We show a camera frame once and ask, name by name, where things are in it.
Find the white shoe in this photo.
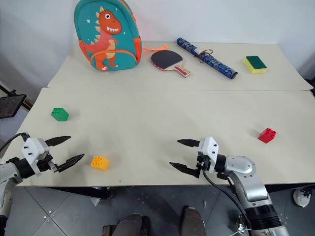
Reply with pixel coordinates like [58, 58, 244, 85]
[292, 186, 315, 208]

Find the black table tennis paddle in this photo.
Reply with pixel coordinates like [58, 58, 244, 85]
[151, 50, 191, 78]

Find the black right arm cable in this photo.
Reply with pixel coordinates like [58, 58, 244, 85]
[201, 169, 254, 231]

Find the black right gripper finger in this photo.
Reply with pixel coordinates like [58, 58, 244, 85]
[177, 139, 201, 148]
[169, 161, 200, 178]

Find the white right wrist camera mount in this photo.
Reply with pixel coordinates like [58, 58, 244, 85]
[197, 136, 219, 172]

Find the blue patterned rolled scroll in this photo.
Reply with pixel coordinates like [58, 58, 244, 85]
[176, 37, 238, 81]

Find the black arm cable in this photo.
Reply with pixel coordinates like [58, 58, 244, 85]
[201, 169, 254, 231]
[0, 132, 31, 154]

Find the red toy brick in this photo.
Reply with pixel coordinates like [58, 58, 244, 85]
[257, 127, 277, 144]

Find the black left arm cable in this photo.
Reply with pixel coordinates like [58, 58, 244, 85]
[0, 132, 31, 154]

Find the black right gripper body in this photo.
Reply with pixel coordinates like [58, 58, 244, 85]
[195, 150, 210, 178]

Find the teal dinosaur backpack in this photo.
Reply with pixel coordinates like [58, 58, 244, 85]
[74, 0, 143, 72]

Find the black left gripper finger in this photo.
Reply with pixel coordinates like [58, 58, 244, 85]
[57, 153, 85, 173]
[45, 136, 72, 148]

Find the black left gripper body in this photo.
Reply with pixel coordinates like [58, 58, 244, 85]
[36, 154, 61, 173]

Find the green toy brick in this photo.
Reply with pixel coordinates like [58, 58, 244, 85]
[51, 107, 70, 122]

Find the yellow toy brick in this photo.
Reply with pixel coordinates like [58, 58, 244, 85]
[90, 156, 110, 171]

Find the black table frame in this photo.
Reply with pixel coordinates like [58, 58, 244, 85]
[46, 183, 315, 200]

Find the yellow green sponge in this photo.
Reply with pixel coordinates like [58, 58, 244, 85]
[244, 55, 268, 74]

